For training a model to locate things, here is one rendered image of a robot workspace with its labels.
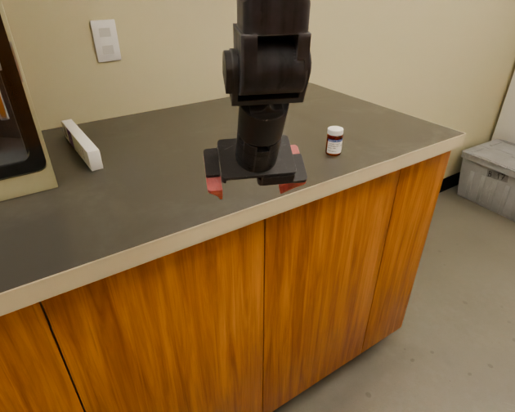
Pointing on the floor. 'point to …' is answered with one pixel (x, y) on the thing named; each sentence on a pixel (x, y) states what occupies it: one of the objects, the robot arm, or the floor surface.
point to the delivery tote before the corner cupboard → (499, 179)
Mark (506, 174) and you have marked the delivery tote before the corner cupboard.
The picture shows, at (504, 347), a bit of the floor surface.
